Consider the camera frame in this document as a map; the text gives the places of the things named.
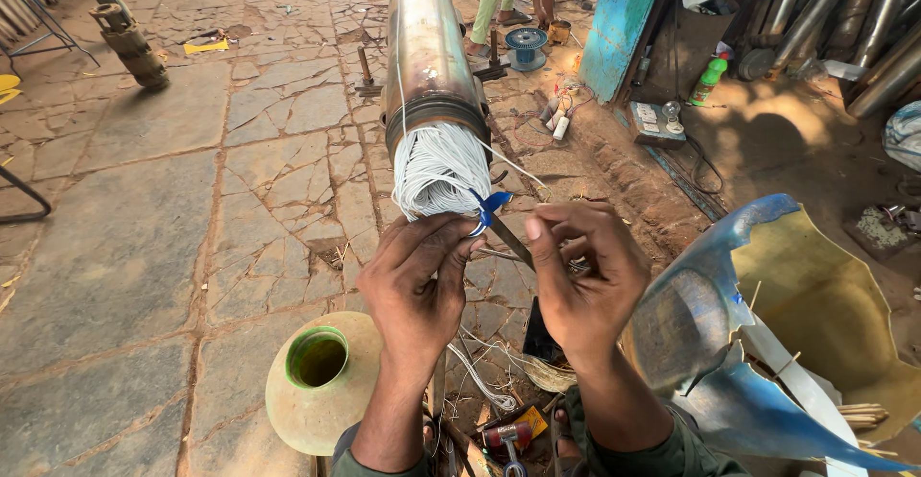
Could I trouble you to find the person's left hand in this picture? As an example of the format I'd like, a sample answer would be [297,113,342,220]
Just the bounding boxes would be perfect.
[356,212,488,367]

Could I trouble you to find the person's right hand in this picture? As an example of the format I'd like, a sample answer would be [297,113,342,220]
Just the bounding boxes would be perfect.
[524,201,653,373]

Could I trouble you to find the blue plastic tape strip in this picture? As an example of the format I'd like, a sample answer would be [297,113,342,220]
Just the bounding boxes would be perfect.
[467,188,514,238]

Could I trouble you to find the flat metal blade tool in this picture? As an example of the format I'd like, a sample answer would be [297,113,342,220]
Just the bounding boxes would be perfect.
[488,213,538,271]

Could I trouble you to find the thin metal rod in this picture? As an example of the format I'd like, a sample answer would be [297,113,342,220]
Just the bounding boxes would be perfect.
[478,247,592,274]

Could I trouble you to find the yellow drum with green opening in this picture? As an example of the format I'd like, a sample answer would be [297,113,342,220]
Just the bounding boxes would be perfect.
[265,310,387,457]

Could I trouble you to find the yellow paper packet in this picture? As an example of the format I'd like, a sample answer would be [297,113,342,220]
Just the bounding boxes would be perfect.
[514,405,550,451]

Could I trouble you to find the broken blue plastic drum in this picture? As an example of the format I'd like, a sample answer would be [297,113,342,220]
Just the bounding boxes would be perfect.
[622,193,921,475]

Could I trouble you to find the white plastic strip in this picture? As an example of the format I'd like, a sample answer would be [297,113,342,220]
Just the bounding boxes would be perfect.
[740,317,868,477]

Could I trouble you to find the green plastic bottle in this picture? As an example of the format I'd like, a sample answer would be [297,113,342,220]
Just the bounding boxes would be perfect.
[688,53,730,108]

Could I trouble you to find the metal motor support stand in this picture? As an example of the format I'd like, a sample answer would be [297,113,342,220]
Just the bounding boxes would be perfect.
[353,28,512,98]

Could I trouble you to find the steel motor stator tube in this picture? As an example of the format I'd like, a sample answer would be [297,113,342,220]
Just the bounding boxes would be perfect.
[380,0,495,168]

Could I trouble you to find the brown carton box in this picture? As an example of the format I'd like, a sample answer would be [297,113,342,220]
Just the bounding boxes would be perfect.
[636,0,741,105]

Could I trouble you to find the blue painted door panel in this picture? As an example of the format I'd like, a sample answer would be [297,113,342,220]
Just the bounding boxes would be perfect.
[579,0,672,104]

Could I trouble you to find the bundle of wooden sticks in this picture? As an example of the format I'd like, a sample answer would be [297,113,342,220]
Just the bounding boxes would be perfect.
[834,402,891,432]

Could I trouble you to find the yellow paper scrap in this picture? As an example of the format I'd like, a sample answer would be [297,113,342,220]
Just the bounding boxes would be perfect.
[183,37,230,56]

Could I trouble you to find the white woven sack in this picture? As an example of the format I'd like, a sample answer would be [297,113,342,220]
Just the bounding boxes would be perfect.
[882,100,921,173]

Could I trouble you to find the stack of steel pipes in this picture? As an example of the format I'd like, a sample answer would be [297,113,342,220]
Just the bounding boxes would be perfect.
[740,0,921,119]

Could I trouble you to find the rusty pump section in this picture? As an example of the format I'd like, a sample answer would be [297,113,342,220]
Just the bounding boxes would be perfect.
[68,0,171,91]

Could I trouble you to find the black bent metal leg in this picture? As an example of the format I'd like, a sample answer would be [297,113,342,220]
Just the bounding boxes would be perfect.
[0,163,53,225]

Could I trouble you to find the metal stool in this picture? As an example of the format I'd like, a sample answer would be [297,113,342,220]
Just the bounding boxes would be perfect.
[0,0,101,76]

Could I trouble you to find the loose white wire strands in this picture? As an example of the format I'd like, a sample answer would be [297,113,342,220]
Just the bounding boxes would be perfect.
[445,324,526,415]

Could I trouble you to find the white winding wire bundle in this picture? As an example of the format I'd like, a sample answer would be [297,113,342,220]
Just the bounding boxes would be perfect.
[390,122,495,223]

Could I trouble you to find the red handled hammer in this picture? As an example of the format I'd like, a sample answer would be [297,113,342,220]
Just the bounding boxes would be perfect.
[481,421,534,477]

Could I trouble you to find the electrical switch board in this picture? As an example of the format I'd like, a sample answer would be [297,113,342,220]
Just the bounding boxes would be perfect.
[630,100,688,150]

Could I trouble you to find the white tubes with wires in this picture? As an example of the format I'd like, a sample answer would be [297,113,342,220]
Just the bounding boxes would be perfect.
[543,95,574,143]

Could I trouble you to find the blue wire spool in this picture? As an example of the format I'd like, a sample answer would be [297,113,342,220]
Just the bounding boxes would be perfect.
[504,27,550,73]

